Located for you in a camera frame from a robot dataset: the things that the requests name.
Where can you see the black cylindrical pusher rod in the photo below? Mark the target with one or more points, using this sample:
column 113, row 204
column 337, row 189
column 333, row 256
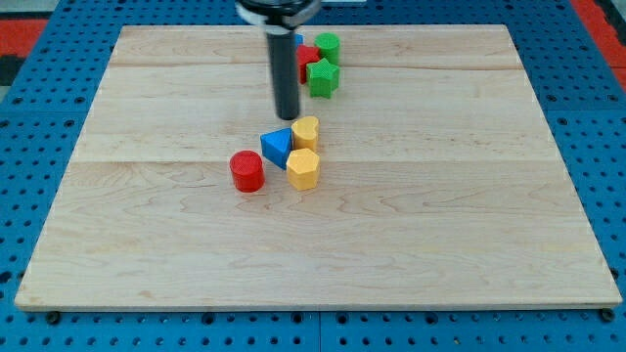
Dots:
column 284, row 73

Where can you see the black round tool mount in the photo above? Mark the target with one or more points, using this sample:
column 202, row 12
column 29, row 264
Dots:
column 282, row 13

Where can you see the yellow heart block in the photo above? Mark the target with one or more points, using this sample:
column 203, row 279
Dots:
column 305, row 133

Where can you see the green star block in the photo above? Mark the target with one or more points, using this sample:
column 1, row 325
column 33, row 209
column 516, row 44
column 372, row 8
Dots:
column 322, row 78

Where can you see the blue triangle block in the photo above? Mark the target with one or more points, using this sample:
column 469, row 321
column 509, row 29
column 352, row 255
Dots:
column 276, row 146

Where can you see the red cylinder block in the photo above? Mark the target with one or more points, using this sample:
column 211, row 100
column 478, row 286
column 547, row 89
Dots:
column 247, row 171

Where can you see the yellow hexagon block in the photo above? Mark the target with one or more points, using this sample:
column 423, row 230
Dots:
column 303, row 169

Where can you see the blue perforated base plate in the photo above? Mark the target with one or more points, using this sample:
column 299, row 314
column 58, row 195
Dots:
column 43, row 113

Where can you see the blue block behind rod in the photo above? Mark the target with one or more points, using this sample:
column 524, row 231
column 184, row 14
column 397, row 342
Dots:
column 299, row 39

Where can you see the wooden board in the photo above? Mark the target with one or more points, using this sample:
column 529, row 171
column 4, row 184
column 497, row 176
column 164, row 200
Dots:
column 441, row 187

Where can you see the green cylinder block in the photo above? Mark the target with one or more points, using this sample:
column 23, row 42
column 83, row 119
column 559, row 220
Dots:
column 328, row 44

